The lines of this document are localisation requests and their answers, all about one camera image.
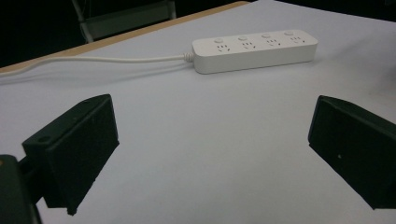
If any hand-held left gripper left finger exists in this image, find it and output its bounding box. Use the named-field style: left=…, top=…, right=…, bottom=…
left=21, top=93, right=120, bottom=217

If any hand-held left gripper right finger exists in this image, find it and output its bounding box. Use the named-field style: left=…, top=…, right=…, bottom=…
left=307, top=94, right=396, bottom=211

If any white power strip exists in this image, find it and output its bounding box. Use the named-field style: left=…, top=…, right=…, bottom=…
left=191, top=29, right=319, bottom=75

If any grey metal stand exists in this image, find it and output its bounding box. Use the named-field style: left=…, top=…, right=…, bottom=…
left=70, top=0, right=177, bottom=44

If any white power cable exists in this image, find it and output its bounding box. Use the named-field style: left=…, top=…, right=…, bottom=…
left=0, top=51, right=195, bottom=78

